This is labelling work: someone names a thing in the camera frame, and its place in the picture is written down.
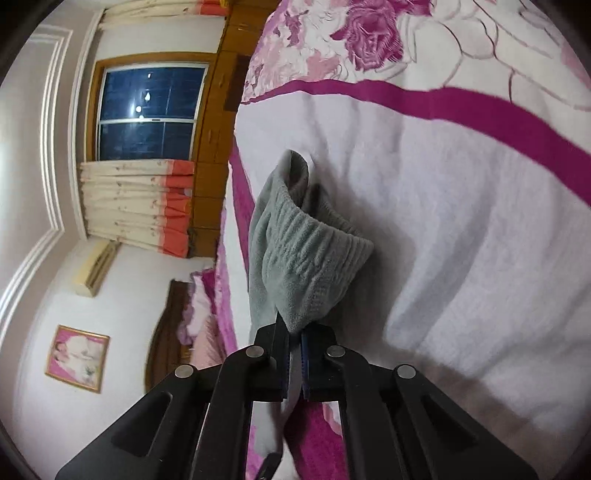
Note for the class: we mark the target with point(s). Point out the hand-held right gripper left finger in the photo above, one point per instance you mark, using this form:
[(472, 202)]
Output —
[(271, 369)]

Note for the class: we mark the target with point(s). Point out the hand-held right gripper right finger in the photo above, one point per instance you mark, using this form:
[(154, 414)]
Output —
[(305, 364)]

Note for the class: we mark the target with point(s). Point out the grey pants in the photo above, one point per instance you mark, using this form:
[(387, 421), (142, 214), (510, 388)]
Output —
[(295, 258)]

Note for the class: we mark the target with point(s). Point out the pink pillow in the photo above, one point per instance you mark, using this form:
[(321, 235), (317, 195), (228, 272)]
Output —
[(198, 304)]

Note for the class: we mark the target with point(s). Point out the dark wooden headboard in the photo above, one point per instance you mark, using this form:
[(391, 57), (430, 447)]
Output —
[(161, 337)]

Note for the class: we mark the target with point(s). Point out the floral pink white bed quilt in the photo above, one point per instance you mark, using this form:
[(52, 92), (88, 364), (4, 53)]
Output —
[(438, 207)]

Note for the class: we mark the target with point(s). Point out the cream orange curtain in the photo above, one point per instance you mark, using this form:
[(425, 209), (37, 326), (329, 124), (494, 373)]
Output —
[(134, 203), (157, 11)]

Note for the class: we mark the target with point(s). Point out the wooden wardrobe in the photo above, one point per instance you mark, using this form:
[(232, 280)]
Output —
[(214, 152)]

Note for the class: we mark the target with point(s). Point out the wooden framed window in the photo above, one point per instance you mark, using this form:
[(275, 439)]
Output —
[(152, 101)]

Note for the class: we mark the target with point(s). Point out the framed pink wall picture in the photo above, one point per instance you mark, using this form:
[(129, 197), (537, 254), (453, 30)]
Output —
[(77, 357)]

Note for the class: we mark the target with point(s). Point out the yellowed wall air conditioner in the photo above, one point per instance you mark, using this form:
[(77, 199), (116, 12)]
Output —
[(94, 270)]

